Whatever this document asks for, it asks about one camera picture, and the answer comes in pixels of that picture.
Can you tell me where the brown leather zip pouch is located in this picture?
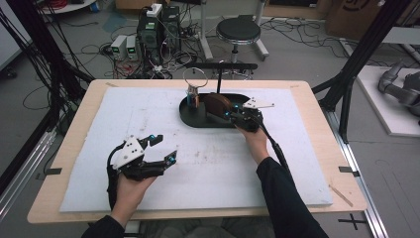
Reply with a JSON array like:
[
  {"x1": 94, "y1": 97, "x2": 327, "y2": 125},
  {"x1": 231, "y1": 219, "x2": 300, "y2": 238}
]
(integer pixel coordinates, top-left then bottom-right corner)
[{"x1": 202, "y1": 92, "x2": 234, "y2": 120}]

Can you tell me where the black oval metal tray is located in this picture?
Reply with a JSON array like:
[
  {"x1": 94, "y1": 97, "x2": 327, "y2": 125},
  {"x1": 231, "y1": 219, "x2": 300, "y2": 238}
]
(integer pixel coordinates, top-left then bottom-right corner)
[{"x1": 178, "y1": 91, "x2": 256, "y2": 130}]

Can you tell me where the grey bench power supply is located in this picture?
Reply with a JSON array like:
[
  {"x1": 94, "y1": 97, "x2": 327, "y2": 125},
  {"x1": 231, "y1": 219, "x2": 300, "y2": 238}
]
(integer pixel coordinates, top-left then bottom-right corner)
[
  {"x1": 126, "y1": 35, "x2": 140, "y2": 60},
  {"x1": 110, "y1": 34, "x2": 129, "y2": 60}
]

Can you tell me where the thin wooden stick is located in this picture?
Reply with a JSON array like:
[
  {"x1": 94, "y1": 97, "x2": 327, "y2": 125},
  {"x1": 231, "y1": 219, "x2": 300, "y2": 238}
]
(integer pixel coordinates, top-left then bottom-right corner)
[{"x1": 329, "y1": 183, "x2": 355, "y2": 208}]

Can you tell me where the person's right hand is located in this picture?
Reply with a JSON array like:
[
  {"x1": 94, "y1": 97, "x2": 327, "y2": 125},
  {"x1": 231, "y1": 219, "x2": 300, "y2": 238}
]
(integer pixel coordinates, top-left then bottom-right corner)
[{"x1": 235, "y1": 126, "x2": 270, "y2": 166}]

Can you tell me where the right hand-held gripper cable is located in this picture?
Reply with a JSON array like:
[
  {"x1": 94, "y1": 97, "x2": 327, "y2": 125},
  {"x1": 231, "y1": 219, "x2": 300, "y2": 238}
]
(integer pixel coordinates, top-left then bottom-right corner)
[{"x1": 257, "y1": 117, "x2": 292, "y2": 174}]

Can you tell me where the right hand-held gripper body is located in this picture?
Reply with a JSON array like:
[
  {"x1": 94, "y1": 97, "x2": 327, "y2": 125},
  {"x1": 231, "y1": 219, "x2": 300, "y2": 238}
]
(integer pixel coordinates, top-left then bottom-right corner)
[{"x1": 231, "y1": 97, "x2": 275, "y2": 133}]

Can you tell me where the white foam mat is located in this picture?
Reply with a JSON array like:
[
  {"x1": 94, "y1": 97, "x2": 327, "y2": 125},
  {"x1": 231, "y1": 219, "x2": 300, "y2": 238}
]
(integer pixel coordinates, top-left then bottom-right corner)
[{"x1": 58, "y1": 86, "x2": 334, "y2": 213}]

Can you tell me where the white platform board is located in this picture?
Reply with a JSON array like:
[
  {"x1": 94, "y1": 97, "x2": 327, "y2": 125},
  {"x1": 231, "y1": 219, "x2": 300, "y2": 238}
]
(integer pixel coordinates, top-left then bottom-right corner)
[{"x1": 356, "y1": 64, "x2": 420, "y2": 138}]

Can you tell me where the left hand-held gripper cable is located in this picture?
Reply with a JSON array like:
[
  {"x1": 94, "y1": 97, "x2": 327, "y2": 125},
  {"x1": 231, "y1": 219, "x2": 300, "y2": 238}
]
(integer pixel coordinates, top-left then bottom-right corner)
[{"x1": 106, "y1": 144, "x2": 127, "y2": 211}]

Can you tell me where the black tape strip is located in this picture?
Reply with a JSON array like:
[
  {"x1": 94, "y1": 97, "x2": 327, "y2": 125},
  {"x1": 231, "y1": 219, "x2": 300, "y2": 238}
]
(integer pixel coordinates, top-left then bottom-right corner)
[
  {"x1": 35, "y1": 167, "x2": 63, "y2": 181},
  {"x1": 338, "y1": 166, "x2": 362, "y2": 179}
]

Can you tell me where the black computer tower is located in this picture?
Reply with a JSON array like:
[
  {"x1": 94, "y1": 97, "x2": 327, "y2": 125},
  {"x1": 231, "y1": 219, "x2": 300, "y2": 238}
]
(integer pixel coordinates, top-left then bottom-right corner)
[
  {"x1": 160, "y1": 5, "x2": 182, "y2": 55},
  {"x1": 136, "y1": 13, "x2": 163, "y2": 66}
]

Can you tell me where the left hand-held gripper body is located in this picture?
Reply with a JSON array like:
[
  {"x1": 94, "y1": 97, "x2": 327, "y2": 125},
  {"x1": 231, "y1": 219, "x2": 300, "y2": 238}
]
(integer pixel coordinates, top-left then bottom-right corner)
[{"x1": 112, "y1": 135, "x2": 166, "y2": 181}]

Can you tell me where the hand-held gripper cable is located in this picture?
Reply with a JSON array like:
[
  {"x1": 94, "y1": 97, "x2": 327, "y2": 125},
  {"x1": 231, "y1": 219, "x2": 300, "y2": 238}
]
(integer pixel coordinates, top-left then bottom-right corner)
[
  {"x1": 106, "y1": 144, "x2": 127, "y2": 211},
  {"x1": 257, "y1": 117, "x2": 292, "y2": 174}
]

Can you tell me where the person's left hand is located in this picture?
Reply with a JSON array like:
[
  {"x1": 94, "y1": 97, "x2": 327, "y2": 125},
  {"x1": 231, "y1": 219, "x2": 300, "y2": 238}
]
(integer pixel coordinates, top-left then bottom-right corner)
[{"x1": 110, "y1": 173, "x2": 158, "y2": 229}]

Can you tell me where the black round stool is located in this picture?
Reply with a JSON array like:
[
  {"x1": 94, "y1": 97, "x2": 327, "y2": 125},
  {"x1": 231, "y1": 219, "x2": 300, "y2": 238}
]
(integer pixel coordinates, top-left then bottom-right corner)
[{"x1": 215, "y1": 16, "x2": 263, "y2": 64}]

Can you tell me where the cardboard box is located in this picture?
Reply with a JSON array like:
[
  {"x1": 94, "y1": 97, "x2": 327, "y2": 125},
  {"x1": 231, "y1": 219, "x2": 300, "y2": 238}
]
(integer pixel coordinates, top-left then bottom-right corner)
[{"x1": 324, "y1": 0, "x2": 385, "y2": 42}]

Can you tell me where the white power adapter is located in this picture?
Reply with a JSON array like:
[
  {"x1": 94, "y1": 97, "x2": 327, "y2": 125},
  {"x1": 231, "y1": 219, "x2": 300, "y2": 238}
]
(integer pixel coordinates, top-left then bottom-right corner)
[{"x1": 146, "y1": 2, "x2": 163, "y2": 18}]

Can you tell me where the black metal frame post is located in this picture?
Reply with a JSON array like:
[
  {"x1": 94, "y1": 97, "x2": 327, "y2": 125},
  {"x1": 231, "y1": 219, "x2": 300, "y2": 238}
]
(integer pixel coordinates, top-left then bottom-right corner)
[
  {"x1": 311, "y1": 0, "x2": 420, "y2": 144},
  {"x1": 0, "y1": 0, "x2": 95, "y2": 196}
]

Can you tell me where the black T-shaped stand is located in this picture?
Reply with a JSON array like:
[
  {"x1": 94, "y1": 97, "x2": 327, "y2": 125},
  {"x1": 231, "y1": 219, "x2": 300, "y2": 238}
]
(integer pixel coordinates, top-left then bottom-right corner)
[{"x1": 184, "y1": 61, "x2": 259, "y2": 94}]

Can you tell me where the key bunch with wire ring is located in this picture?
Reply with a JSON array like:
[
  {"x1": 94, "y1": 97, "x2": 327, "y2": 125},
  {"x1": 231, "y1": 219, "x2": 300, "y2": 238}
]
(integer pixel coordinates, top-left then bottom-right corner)
[{"x1": 182, "y1": 66, "x2": 209, "y2": 111}]

